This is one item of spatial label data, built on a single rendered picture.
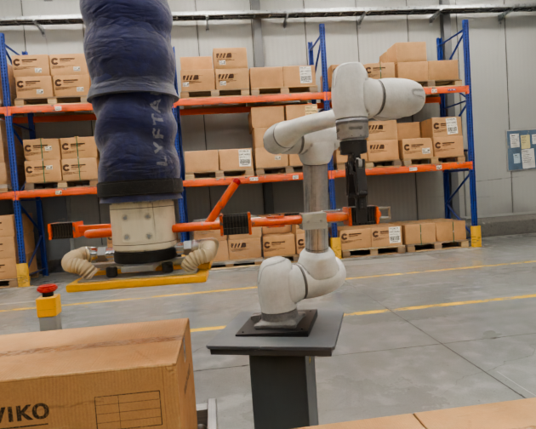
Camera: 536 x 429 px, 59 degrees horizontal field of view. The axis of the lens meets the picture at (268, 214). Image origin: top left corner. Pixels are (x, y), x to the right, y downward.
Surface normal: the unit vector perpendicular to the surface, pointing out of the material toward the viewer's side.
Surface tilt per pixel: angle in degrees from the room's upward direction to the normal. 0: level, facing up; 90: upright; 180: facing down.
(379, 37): 90
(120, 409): 90
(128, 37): 80
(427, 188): 90
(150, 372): 90
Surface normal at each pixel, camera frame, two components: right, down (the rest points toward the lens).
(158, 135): 0.70, 0.30
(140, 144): 0.52, -0.21
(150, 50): 0.69, 0.00
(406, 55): 0.12, 0.07
